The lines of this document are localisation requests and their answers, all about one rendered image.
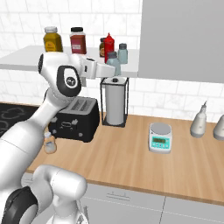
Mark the black toaster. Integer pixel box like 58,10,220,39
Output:
47,95,101,144

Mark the small clear shaker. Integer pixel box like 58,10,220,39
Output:
43,131,57,154

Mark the grey-blue shaker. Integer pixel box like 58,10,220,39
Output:
106,51,123,77
117,43,129,65

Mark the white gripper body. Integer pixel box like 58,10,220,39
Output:
94,63,117,79

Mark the white rounded bottle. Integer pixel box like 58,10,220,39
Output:
213,114,224,142

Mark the grey drawer handle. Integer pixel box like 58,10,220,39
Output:
105,191,131,201

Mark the red-brown spice jar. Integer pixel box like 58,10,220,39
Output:
69,26,88,56

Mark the black hob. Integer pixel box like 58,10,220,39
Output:
0,101,40,138

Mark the white paper towel roll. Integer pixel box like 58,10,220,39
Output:
104,76,126,126

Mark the grey cabinet door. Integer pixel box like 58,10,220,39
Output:
136,0,224,85

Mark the grey drawer front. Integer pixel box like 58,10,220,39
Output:
159,195,224,224
80,182,167,212

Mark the black wire paper towel holder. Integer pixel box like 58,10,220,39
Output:
99,75,130,129

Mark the white condiment bottle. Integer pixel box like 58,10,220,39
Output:
189,100,209,139

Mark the white kitchen scale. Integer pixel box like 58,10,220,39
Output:
147,122,173,155

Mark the white open cabinet shelf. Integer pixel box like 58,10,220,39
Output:
0,45,140,79

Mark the red ketchup bottle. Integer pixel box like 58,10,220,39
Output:
103,32,116,64

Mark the yellow mustard jar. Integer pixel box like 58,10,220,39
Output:
43,25,64,53

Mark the dark brown bottle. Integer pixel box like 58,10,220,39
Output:
98,37,107,59

